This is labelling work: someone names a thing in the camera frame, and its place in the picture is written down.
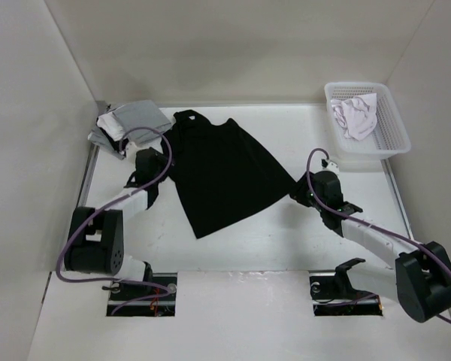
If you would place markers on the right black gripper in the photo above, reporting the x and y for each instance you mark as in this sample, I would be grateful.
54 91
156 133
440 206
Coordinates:
312 178

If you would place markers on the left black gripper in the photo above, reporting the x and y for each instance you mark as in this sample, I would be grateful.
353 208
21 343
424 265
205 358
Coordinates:
162 160

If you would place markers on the black tank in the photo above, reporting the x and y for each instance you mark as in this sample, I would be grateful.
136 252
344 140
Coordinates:
222 174
118 146

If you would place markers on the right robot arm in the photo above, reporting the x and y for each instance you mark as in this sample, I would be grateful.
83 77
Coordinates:
417 276

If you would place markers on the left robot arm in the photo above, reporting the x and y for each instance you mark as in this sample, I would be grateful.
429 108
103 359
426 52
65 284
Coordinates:
99 245

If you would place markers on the folded black tank top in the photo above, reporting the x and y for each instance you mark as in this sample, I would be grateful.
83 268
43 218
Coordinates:
118 146

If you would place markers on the folded white tank top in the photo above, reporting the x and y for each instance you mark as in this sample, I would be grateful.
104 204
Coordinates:
109 123

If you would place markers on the bottom grey folded tank top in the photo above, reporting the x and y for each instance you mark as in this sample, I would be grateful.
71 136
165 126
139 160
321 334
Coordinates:
99 138

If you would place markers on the white tank top in basket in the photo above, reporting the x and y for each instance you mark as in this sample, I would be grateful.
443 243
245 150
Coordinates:
356 116

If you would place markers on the white plastic basket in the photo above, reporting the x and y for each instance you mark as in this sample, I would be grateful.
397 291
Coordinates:
388 138

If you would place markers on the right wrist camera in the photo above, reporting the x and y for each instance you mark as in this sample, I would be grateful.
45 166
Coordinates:
329 165

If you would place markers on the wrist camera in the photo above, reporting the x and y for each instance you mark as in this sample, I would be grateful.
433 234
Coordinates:
136 146
329 165

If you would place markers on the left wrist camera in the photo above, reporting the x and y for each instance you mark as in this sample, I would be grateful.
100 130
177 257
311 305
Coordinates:
136 146

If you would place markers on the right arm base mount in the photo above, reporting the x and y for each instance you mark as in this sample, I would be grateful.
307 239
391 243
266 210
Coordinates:
333 297

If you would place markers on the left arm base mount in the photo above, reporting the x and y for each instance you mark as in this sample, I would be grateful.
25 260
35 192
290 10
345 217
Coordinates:
128 300

